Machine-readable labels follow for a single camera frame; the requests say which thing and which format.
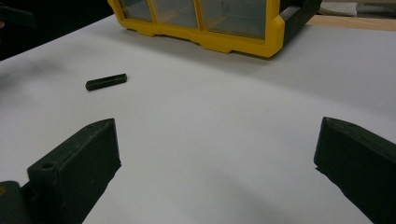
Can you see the white perforated pad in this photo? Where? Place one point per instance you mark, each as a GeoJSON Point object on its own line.
{"type": "Point", "coordinates": [339, 8]}

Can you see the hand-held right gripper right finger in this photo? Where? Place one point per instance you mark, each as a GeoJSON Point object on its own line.
{"type": "Point", "coordinates": [358, 161]}

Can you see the wooden table board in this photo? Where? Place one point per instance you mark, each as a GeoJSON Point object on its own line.
{"type": "Point", "coordinates": [355, 23]}

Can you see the yellow and black organizer case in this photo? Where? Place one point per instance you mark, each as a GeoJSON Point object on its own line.
{"type": "Point", "coordinates": [218, 40]}

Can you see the small black rectangular bar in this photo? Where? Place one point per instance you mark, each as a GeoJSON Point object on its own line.
{"type": "Point", "coordinates": [106, 82]}

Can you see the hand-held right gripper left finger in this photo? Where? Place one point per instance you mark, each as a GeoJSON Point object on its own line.
{"type": "Point", "coordinates": [77, 168]}

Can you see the grid of clear plastic drawers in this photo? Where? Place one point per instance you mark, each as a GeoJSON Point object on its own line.
{"type": "Point", "coordinates": [233, 17]}

